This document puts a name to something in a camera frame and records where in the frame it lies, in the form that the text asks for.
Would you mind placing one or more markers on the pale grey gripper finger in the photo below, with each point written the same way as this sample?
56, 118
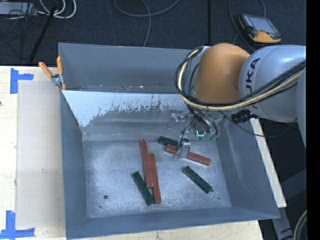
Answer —
183, 151

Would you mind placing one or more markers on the red-brown flat block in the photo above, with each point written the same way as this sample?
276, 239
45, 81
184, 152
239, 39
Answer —
198, 158
156, 184
144, 159

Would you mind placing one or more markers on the dark green flat block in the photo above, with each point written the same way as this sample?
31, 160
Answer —
197, 179
166, 141
143, 188

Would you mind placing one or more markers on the grey metal bin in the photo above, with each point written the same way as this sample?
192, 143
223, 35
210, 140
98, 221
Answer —
120, 164

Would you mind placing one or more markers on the pale wood flat board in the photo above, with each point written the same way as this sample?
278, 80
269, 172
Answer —
37, 146

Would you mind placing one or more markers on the black cylinder on white bracket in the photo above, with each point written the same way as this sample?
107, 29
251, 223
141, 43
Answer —
240, 116

